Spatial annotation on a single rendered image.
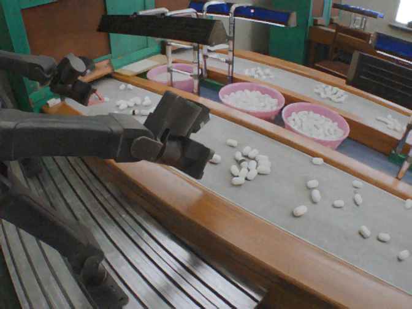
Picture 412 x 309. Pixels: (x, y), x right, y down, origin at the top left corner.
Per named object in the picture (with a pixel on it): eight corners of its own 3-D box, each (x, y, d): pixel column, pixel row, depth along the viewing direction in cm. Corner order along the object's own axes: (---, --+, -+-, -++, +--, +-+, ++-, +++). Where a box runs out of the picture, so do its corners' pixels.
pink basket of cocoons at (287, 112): (332, 173, 80) (340, 150, 75) (266, 143, 94) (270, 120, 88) (348, 138, 97) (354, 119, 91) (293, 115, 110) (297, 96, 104)
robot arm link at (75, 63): (91, 65, 68) (65, 37, 62) (78, 76, 61) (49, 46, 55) (69, 88, 72) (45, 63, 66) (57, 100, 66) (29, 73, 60)
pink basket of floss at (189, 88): (202, 99, 121) (202, 80, 115) (144, 102, 120) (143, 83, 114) (199, 78, 142) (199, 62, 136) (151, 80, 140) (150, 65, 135)
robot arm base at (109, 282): (76, 225, 55) (53, 239, 51) (121, 286, 44) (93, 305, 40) (87, 243, 60) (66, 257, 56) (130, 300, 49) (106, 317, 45)
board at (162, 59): (130, 77, 122) (129, 75, 121) (114, 72, 129) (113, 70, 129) (176, 59, 142) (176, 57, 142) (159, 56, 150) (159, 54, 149)
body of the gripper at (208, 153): (178, 133, 59) (157, 125, 53) (215, 151, 54) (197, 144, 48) (166, 160, 59) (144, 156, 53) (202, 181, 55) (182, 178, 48)
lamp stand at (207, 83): (232, 95, 124) (235, 4, 96) (199, 85, 133) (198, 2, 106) (251, 84, 135) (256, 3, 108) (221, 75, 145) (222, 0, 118)
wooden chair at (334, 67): (307, 102, 271) (320, 23, 215) (323, 94, 293) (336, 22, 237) (341, 119, 244) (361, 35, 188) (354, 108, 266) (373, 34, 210)
